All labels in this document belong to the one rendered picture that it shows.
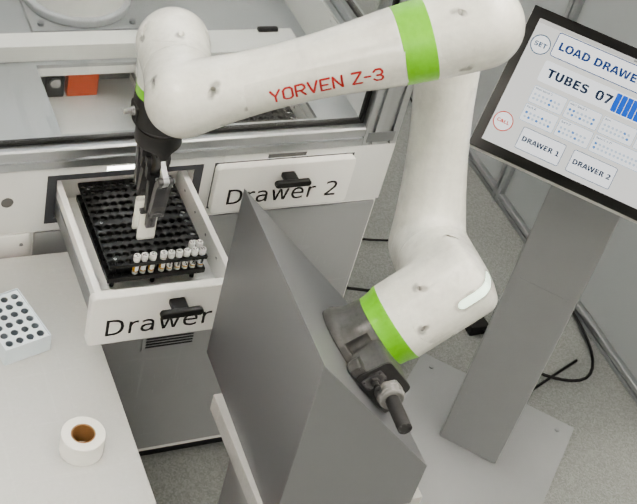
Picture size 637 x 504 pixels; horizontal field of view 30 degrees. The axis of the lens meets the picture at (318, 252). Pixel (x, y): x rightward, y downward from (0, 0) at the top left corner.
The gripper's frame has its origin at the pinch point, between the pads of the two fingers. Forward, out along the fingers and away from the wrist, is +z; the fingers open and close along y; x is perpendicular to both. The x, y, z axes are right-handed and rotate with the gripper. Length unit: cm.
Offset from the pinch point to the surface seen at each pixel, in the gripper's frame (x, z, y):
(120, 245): -2.0, 10.0, -4.0
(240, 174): 25.1, 9.2, -18.4
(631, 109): 100, -10, -6
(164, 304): 1.4, 9.9, 10.8
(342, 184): 48, 14, -18
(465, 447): 97, 96, -3
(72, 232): -9.1, 10.7, -9.2
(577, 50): 93, -15, -19
